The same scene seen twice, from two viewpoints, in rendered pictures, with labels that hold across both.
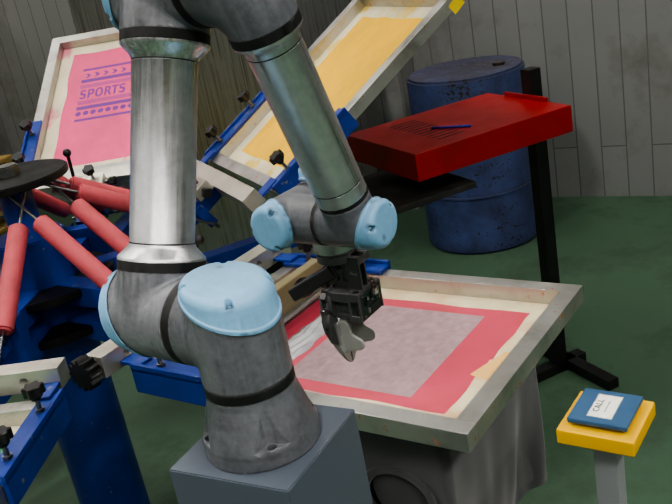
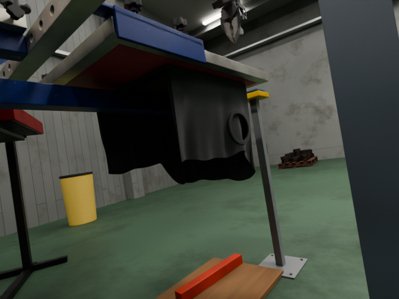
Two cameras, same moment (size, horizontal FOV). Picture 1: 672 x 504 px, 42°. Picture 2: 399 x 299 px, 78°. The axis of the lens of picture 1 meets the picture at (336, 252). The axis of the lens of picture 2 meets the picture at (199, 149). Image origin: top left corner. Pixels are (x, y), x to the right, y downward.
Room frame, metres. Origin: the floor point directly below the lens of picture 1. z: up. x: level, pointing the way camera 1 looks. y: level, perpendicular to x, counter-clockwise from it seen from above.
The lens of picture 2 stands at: (1.51, 0.98, 0.67)
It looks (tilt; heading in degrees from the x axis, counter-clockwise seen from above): 1 degrees up; 273
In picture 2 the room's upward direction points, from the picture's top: 9 degrees counter-clockwise
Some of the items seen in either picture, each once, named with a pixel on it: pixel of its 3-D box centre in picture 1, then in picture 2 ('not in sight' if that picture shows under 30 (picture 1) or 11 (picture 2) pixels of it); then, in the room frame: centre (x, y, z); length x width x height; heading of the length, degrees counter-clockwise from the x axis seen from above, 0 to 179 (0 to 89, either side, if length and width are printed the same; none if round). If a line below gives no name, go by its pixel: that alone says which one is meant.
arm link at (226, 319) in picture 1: (231, 323); not in sight; (0.98, 0.14, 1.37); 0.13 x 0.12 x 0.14; 50
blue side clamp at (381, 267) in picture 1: (336, 272); not in sight; (2.04, 0.01, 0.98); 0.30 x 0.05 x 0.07; 53
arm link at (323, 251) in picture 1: (335, 238); not in sight; (1.35, 0.00, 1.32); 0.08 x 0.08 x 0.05
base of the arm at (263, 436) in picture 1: (255, 405); not in sight; (0.97, 0.14, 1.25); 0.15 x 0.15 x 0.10
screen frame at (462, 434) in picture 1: (359, 334); (161, 86); (1.68, -0.02, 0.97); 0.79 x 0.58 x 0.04; 53
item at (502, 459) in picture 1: (497, 452); (212, 139); (1.50, -0.25, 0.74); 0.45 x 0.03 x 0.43; 143
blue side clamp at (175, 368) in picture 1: (192, 382); (162, 43); (1.60, 0.34, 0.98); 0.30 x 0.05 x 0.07; 53
